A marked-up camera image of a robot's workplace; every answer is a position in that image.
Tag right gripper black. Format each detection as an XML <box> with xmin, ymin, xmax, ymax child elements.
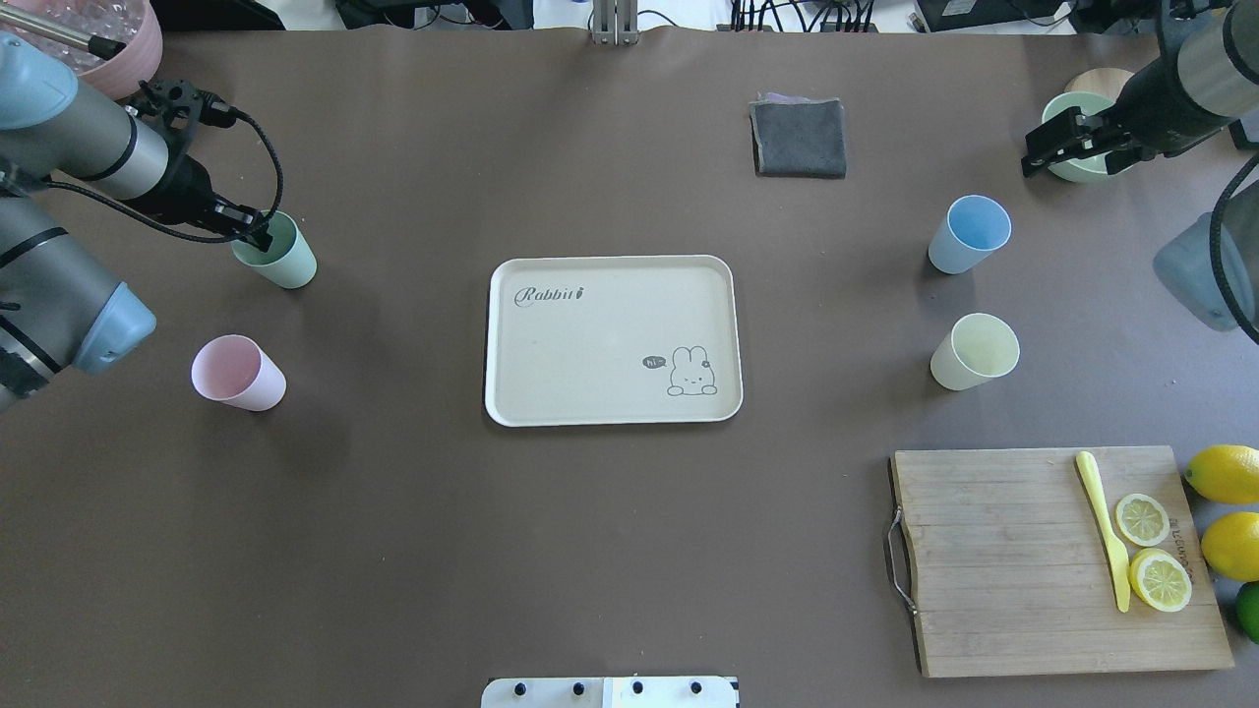
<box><xmin>1021</xmin><ymin>64</ymin><xmax>1191</xmax><ymax>178</ymax></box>

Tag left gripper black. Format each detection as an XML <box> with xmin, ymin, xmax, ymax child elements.
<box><xmin>123</xmin><ymin>155</ymin><xmax>273</xmax><ymax>254</ymax></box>

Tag green plastic cup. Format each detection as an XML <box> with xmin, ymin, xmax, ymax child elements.
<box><xmin>232</xmin><ymin>210</ymin><xmax>319</xmax><ymax>288</ymax></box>

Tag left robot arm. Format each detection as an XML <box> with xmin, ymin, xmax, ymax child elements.
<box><xmin>1</xmin><ymin>31</ymin><xmax>271</xmax><ymax>408</ymax></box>

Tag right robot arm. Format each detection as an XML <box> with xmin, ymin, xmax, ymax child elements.
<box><xmin>1021</xmin><ymin>1</ymin><xmax>1258</xmax><ymax>340</ymax></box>

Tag cream rabbit print tray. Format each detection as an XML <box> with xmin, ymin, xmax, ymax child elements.
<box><xmin>483</xmin><ymin>254</ymin><xmax>744</xmax><ymax>430</ymax></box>

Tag light green bowl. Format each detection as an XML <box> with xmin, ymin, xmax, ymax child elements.
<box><xmin>1042</xmin><ymin>92</ymin><xmax>1114</xmax><ymax>184</ymax></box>

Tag wooden round stand base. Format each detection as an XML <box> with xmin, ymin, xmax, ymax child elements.
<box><xmin>1064</xmin><ymin>67</ymin><xmax>1134</xmax><ymax>100</ymax></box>

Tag blue plastic cup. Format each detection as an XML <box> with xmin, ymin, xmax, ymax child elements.
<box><xmin>928</xmin><ymin>197</ymin><xmax>1013</xmax><ymax>273</ymax></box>

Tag pink plastic cup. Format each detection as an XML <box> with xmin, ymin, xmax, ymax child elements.
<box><xmin>190</xmin><ymin>334</ymin><xmax>287</xmax><ymax>412</ymax></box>

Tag steel muddler black tip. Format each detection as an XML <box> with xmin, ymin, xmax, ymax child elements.
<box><xmin>1</xmin><ymin>3</ymin><xmax>127</xmax><ymax>60</ymax></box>

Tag pink bowl of ice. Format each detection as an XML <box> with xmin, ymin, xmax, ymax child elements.
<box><xmin>3</xmin><ymin>1</ymin><xmax>162</xmax><ymax>100</ymax></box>

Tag pale yellow plastic cup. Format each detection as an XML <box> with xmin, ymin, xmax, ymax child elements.
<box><xmin>929</xmin><ymin>312</ymin><xmax>1021</xmax><ymax>391</ymax></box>

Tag grey folded cloth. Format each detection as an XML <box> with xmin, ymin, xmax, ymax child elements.
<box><xmin>749</xmin><ymin>98</ymin><xmax>847</xmax><ymax>179</ymax></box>

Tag purple cloth under grey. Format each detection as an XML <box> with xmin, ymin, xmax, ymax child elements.
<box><xmin>755</xmin><ymin>92</ymin><xmax>815</xmax><ymax>106</ymax></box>

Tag whole lemon outer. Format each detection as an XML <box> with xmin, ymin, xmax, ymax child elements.
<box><xmin>1183</xmin><ymin>443</ymin><xmax>1258</xmax><ymax>505</ymax></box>

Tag upper lemon slice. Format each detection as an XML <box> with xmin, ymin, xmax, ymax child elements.
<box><xmin>1113</xmin><ymin>493</ymin><xmax>1170</xmax><ymax>548</ymax></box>

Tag lemon slice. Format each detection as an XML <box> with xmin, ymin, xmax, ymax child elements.
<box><xmin>1113</xmin><ymin>493</ymin><xmax>1170</xmax><ymax>548</ymax></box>
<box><xmin>1128</xmin><ymin>548</ymin><xmax>1194</xmax><ymax>614</ymax></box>

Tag yellow plastic knife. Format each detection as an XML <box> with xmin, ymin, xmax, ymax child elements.
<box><xmin>1075</xmin><ymin>448</ymin><xmax>1132</xmax><ymax>614</ymax></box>

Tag whole lemon near lime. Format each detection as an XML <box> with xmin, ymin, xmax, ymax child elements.
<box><xmin>1200</xmin><ymin>511</ymin><xmax>1258</xmax><ymax>583</ymax></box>

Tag bamboo cutting board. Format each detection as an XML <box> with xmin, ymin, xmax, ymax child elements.
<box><xmin>890</xmin><ymin>446</ymin><xmax>1233</xmax><ymax>679</ymax></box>

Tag lower lemon slice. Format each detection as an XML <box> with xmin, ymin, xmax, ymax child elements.
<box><xmin>1128</xmin><ymin>548</ymin><xmax>1194</xmax><ymax>614</ymax></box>

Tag green lime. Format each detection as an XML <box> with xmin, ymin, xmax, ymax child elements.
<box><xmin>1233</xmin><ymin>581</ymin><xmax>1259</xmax><ymax>644</ymax></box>

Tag aluminium frame post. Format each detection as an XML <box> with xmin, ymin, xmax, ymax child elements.
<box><xmin>590</xmin><ymin>0</ymin><xmax>640</xmax><ymax>47</ymax></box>

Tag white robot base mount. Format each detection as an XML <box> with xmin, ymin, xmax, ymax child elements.
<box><xmin>480</xmin><ymin>674</ymin><xmax>742</xmax><ymax>707</ymax></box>

